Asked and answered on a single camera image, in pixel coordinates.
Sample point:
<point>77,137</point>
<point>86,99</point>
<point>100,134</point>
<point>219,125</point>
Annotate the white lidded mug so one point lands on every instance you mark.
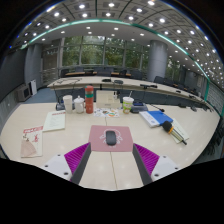
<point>79,106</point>

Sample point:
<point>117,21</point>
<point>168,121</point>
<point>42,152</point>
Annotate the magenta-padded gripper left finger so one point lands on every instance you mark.
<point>55,165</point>

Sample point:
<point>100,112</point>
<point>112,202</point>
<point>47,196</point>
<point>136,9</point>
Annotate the green printed paper cup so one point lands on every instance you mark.
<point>128,106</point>

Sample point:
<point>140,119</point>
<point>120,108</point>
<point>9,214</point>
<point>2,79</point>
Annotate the black computer mouse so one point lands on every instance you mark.
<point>110,138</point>

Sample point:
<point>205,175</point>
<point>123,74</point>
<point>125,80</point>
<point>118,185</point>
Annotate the curved conference desk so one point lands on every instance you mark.
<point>100,82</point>

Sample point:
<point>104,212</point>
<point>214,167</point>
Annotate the pink mouse pad with drawing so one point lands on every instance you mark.
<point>96,141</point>

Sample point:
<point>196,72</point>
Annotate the white paper cup stack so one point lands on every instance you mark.
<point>68,104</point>

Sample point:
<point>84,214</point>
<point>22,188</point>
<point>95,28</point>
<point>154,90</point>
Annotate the black and yellow microphone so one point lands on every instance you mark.
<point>167,126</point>

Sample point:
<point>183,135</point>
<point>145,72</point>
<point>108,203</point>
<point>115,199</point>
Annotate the red and white leaflet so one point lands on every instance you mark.
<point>31,141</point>

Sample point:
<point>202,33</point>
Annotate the beige cardboard box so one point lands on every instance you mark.
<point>107,100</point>

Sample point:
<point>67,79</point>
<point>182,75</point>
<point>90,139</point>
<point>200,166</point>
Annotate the cream booklet with red heading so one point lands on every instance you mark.
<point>55,121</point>

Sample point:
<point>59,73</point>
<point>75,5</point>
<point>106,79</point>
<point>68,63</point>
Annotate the red thermos bottle green band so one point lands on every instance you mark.
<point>89,101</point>

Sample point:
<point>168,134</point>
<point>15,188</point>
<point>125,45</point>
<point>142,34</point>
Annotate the ceiling lights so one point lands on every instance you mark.
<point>81,6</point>

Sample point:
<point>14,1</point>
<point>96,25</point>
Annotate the blue and white book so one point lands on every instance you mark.
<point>158,117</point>

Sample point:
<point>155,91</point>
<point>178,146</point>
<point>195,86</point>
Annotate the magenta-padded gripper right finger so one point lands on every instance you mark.
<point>166,166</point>

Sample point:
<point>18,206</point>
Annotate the dark office chairs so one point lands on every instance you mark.
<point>160,80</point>

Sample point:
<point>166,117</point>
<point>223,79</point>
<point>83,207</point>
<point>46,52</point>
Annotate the colourful sticker sheet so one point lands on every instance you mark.
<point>106,113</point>

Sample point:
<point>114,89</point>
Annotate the black desk microphone unit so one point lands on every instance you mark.
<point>139,108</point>
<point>60,107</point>

